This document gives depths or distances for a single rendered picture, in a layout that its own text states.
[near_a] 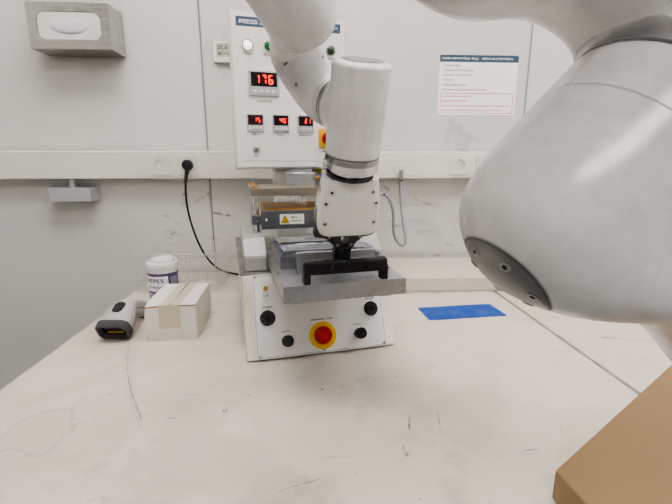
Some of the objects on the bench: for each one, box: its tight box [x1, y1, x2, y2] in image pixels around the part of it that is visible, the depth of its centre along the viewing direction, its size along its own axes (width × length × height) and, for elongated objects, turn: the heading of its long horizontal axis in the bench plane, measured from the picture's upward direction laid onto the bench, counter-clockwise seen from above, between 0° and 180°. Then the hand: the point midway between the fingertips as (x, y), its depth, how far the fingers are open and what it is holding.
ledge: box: [387, 257, 500, 292], centre depth 151 cm, size 30×84×4 cm, turn 93°
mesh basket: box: [133, 241, 231, 293], centre depth 144 cm, size 22×26×13 cm
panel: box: [251, 274, 387, 361], centre depth 92 cm, size 2×30×19 cm, turn 105°
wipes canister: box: [145, 255, 179, 299], centre depth 120 cm, size 9×9×15 cm
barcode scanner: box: [95, 299, 147, 339], centre depth 105 cm, size 20×8×8 cm, turn 3°
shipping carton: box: [144, 283, 211, 341], centre depth 106 cm, size 19×13×9 cm
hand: (341, 254), depth 72 cm, fingers closed, pressing on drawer
